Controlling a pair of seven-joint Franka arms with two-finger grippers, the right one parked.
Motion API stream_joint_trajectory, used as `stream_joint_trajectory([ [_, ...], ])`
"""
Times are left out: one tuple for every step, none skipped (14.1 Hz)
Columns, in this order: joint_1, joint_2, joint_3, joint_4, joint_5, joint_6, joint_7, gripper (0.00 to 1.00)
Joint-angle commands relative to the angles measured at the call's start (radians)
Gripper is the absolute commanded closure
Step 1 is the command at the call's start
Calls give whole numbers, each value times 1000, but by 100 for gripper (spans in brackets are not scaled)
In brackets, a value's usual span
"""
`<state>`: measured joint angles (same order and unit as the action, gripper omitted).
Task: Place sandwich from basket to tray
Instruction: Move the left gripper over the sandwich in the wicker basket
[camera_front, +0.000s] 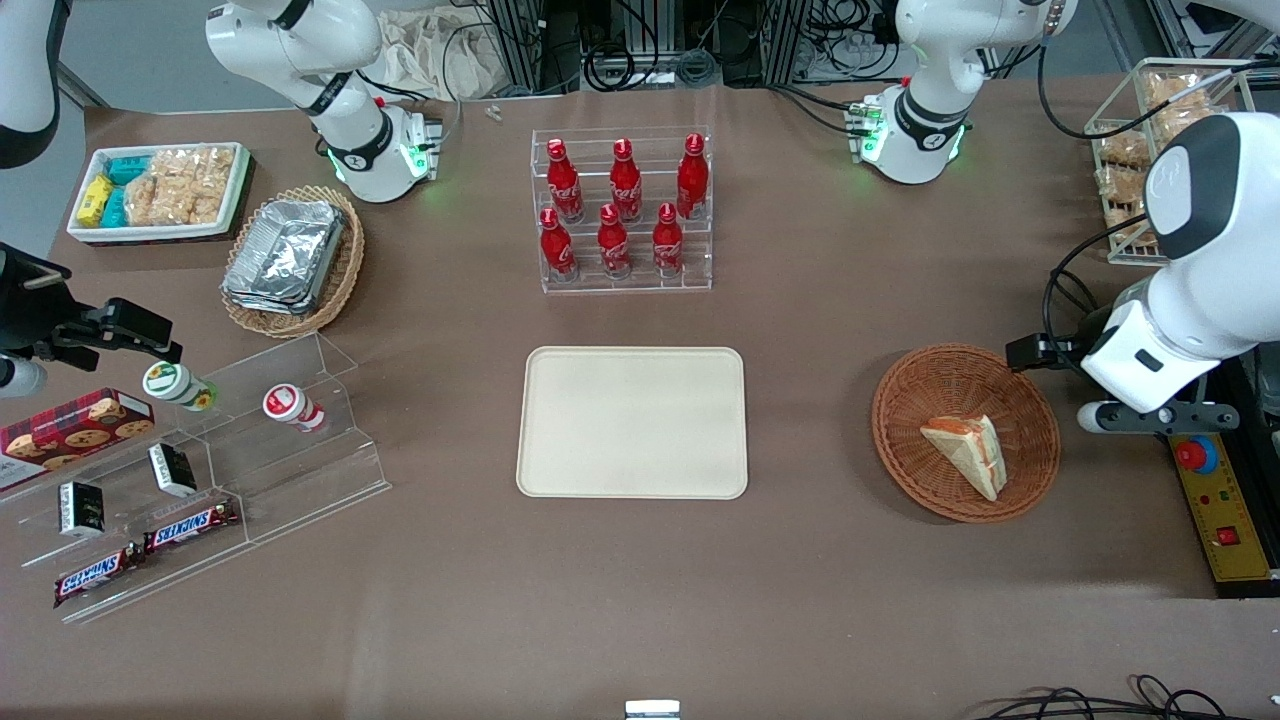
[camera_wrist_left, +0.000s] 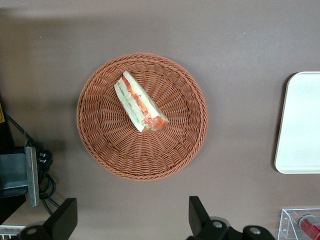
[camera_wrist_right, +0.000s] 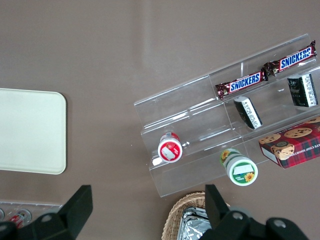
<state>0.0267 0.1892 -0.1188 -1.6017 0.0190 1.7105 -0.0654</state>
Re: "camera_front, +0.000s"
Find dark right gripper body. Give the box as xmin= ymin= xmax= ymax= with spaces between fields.
xmin=0 ymin=244 xmax=77 ymax=357

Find triangle sandwich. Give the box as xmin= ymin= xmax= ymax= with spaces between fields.
xmin=919 ymin=413 xmax=1007 ymax=502

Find brown round wicker basket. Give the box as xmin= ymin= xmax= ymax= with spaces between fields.
xmin=871 ymin=343 xmax=1062 ymax=524

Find tan oval wicker basket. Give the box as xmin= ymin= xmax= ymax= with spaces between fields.
xmin=219 ymin=184 xmax=366 ymax=340

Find beige plastic tray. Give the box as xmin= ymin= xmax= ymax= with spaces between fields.
xmin=516 ymin=346 xmax=750 ymax=500

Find green sunflower yogurt cup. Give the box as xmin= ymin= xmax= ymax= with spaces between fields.
xmin=141 ymin=361 xmax=218 ymax=413

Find red tartan cookie box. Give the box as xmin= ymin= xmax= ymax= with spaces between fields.
xmin=0 ymin=387 xmax=157 ymax=492

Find yellow snack packet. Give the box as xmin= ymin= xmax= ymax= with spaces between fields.
xmin=77 ymin=174 xmax=115 ymax=227

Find clear rice cracker bag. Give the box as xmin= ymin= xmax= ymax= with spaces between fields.
xmin=148 ymin=147 xmax=237 ymax=193
xmin=124 ymin=178 xmax=227 ymax=228

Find small black snack box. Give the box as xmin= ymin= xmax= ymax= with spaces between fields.
xmin=57 ymin=481 xmax=107 ymax=539
xmin=147 ymin=442 xmax=199 ymax=498

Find yellow emergency stop box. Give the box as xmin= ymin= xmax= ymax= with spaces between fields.
xmin=1167 ymin=434 xmax=1278 ymax=584

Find stacked aluminium foil containers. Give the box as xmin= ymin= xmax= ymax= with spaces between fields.
xmin=222 ymin=199 xmax=347 ymax=317

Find white rectangular snack bin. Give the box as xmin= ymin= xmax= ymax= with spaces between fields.
xmin=66 ymin=142 xmax=252 ymax=245

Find red strawberry yogurt cup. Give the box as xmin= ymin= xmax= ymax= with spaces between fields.
xmin=262 ymin=384 xmax=328 ymax=434

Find clear pastry snack bag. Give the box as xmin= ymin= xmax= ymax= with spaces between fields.
xmin=1143 ymin=74 xmax=1229 ymax=143
xmin=1094 ymin=128 xmax=1153 ymax=246

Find Snickers chocolate bar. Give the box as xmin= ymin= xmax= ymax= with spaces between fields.
xmin=53 ymin=544 xmax=145 ymax=609
xmin=144 ymin=499 xmax=240 ymax=555

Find clear acrylic stepped shelf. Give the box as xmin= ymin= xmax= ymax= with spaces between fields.
xmin=0 ymin=332 xmax=392 ymax=625

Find clear acrylic bottle rack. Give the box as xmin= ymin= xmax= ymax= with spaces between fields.
xmin=529 ymin=126 xmax=714 ymax=295

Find red cola bottle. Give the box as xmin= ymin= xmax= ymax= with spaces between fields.
xmin=652 ymin=202 xmax=684 ymax=278
xmin=540 ymin=207 xmax=578 ymax=282
xmin=597 ymin=203 xmax=632 ymax=280
xmin=609 ymin=138 xmax=643 ymax=223
xmin=546 ymin=138 xmax=584 ymax=225
xmin=676 ymin=133 xmax=709 ymax=221

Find beige cloth bag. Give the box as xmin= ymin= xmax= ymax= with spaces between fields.
xmin=376 ymin=8 xmax=503 ymax=102

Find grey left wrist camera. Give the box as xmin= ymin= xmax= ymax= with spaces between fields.
xmin=1077 ymin=402 xmax=1242 ymax=435

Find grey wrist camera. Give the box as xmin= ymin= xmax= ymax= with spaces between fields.
xmin=0 ymin=357 xmax=49 ymax=399
xmin=1077 ymin=402 xmax=1242 ymax=435

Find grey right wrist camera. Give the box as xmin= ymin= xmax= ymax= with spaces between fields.
xmin=0 ymin=357 xmax=49 ymax=399

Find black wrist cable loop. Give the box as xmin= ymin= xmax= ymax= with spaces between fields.
xmin=1042 ymin=214 xmax=1151 ymax=353

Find white wire basket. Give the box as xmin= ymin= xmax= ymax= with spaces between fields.
xmin=1087 ymin=57 xmax=1258 ymax=267

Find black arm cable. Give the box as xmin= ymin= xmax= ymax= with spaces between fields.
xmin=1037 ymin=44 xmax=1253 ymax=141

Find black floor cable bundle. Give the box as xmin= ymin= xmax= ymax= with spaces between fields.
xmin=974 ymin=674 xmax=1243 ymax=720

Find aluminium frame with cables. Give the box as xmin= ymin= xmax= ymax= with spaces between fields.
xmin=470 ymin=0 xmax=906 ymax=96

